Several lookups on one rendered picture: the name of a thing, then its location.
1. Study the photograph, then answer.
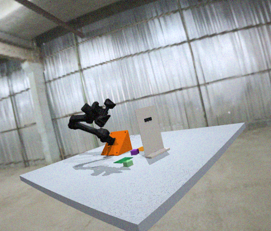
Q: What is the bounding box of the purple square block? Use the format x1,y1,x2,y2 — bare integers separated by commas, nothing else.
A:
130,149,139,155

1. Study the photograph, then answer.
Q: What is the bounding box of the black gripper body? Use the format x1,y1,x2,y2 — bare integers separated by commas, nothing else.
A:
94,98,113,128

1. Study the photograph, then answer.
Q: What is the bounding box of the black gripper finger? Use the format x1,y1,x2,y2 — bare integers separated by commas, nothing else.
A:
98,115,110,125
105,100,116,109

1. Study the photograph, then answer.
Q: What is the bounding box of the small green block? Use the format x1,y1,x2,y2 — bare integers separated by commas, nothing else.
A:
123,160,133,167

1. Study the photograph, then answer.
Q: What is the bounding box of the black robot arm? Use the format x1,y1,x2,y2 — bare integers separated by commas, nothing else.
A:
68,101,116,145

